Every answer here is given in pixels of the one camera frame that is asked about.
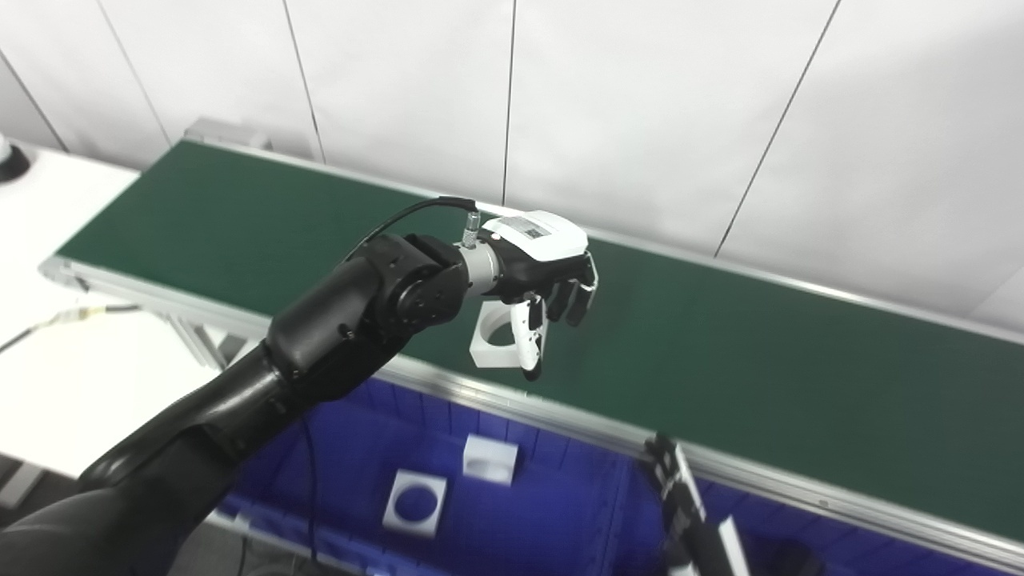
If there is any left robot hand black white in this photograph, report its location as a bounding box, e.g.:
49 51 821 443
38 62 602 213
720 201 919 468
480 210 600 382

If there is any green conveyor belt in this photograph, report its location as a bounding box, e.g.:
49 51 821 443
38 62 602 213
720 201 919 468
40 138 1024 574

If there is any grey conveyor end housing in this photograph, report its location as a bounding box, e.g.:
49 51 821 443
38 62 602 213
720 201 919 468
184 118 274 154

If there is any aluminium conveyor leg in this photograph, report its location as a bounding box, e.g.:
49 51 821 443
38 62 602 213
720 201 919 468
164 314 258 370

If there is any blue bin with black parts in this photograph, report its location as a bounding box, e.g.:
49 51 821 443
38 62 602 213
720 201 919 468
616 462 997 576

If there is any blue bin with white parts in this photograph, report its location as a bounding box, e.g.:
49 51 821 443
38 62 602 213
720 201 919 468
214 376 645 576

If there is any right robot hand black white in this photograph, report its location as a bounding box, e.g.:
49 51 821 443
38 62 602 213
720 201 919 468
643 434 753 576

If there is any white square part with hole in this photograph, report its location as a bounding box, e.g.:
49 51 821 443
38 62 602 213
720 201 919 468
470 302 550 371
382 470 449 539

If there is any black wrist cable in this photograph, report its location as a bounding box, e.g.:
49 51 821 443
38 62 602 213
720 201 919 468
342 196 482 265

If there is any white block part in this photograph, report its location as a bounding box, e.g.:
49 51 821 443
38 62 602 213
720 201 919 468
462 434 520 487

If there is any cable with yellow connector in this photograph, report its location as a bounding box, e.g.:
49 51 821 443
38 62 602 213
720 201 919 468
0 303 142 354

